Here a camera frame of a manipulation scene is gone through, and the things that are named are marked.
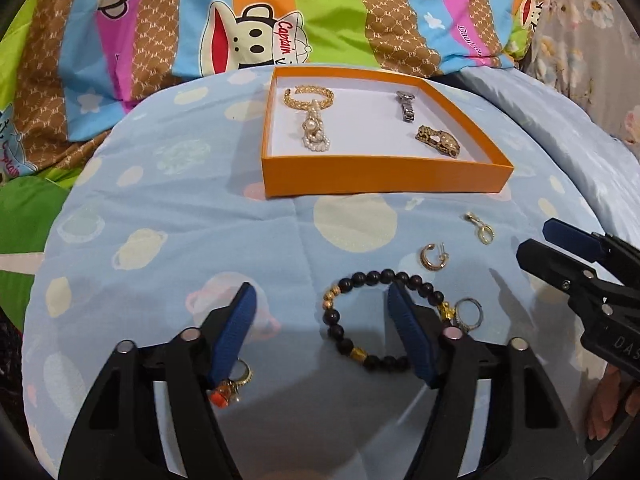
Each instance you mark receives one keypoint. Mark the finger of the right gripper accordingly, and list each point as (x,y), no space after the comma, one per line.
(575,237)
(556,269)

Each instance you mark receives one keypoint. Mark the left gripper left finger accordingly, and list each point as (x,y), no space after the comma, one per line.
(116,434)

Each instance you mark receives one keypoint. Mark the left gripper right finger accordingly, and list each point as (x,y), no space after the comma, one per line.
(528,434)

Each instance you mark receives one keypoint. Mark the gold wrist watch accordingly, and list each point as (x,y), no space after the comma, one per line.
(442,141)

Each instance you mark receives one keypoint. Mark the silver wrist watch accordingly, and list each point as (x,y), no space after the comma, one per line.
(405,100)

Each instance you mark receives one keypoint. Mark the gold chain bangle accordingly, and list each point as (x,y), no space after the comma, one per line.
(307,97)

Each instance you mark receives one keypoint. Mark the person's right hand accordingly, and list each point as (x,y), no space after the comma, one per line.
(604,403)

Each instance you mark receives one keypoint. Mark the small gold hoop earring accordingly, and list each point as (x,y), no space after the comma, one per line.
(434,257)

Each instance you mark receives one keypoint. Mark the grey floral pillow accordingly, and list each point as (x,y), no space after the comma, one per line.
(588,50)

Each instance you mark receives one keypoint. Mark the light blue planet blanket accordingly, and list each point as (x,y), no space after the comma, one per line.
(170,218)

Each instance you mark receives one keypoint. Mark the green plush cushion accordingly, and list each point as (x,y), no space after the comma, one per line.
(29,205)

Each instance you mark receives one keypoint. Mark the orange shallow cardboard box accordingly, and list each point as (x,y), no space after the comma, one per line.
(372,150)

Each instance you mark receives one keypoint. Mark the colourful monkey cartoon quilt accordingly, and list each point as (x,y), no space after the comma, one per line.
(72,69)

